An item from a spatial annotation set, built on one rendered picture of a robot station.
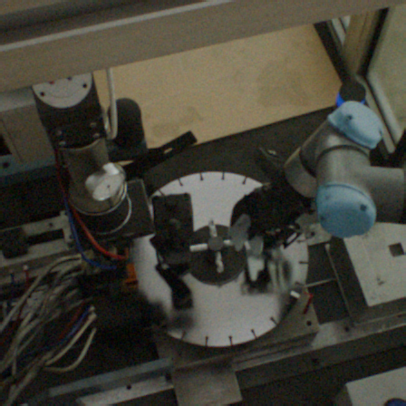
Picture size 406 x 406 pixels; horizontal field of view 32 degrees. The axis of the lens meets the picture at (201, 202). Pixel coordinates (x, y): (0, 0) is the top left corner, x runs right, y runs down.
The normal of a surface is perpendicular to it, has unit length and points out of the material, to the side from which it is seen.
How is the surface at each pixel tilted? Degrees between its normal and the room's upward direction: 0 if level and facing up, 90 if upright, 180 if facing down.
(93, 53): 90
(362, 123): 32
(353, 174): 17
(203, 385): 0
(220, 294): 0
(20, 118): 90
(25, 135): 90
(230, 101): 0
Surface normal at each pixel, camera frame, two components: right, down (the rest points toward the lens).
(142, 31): 0.25, 0.87
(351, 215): -0.09, 0.75
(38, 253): 0.00, -0.42
